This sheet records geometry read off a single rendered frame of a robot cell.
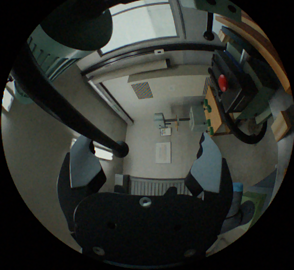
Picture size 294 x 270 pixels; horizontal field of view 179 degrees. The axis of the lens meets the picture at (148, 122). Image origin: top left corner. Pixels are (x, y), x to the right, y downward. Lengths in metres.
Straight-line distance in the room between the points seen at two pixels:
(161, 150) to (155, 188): 1.15
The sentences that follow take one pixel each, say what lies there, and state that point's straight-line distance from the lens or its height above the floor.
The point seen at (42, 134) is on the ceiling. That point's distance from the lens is 1.64.
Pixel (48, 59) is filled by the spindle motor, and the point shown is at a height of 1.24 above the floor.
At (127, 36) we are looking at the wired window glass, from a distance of 1.69.
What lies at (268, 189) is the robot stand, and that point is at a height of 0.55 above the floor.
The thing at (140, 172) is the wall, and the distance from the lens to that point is 3.16.
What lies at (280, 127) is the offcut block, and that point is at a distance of 0.20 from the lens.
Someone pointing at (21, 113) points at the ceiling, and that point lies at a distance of 1.60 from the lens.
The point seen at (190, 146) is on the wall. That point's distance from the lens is 3.08.
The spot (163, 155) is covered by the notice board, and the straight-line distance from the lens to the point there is 3.02.
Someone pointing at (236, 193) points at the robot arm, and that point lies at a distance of 0.54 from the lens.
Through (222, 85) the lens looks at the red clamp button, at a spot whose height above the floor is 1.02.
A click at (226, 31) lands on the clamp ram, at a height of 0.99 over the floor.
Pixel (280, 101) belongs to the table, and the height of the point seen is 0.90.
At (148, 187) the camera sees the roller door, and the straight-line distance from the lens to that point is 3.10.
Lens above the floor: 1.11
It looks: 14 degrees up
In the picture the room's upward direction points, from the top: 94 degrees counter-clockwise
